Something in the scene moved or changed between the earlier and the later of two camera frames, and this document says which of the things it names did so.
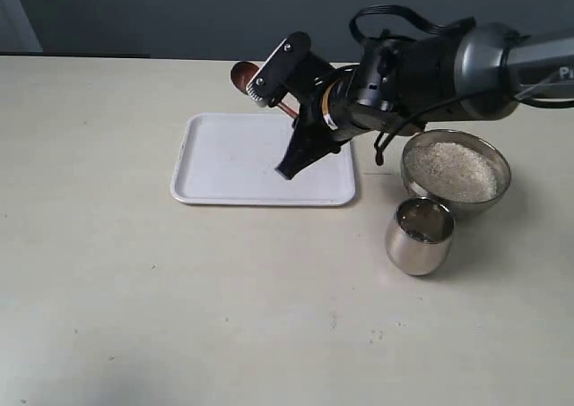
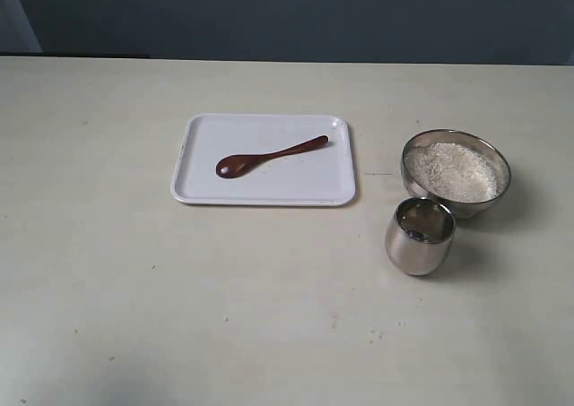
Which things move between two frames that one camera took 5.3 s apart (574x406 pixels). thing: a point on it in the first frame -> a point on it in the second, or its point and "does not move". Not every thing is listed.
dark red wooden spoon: [240, 75] -> [238, 165]
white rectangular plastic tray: [232, 158] does not move
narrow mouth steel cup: [419, 240] does not move
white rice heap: [451, 170] does not move
